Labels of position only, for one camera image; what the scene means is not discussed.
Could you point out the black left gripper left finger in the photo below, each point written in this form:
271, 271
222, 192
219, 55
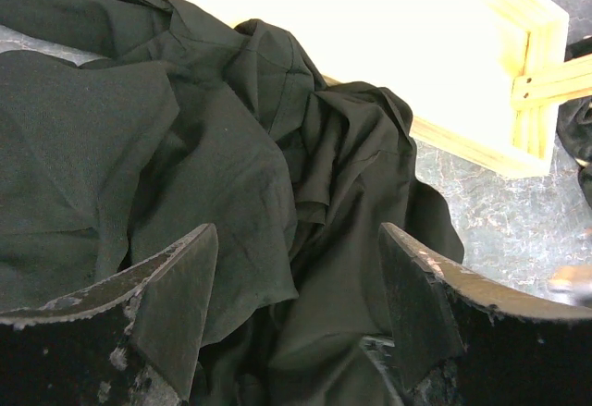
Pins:
130, 339

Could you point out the wooden clothes rack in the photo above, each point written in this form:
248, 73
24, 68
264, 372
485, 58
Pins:
484, 78

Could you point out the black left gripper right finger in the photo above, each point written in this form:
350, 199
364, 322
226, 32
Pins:
458, 338

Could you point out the black shirt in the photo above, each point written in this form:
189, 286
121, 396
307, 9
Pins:
298, 282
179, 120

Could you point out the black cream fleece garment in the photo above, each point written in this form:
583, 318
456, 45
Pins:
574, 130

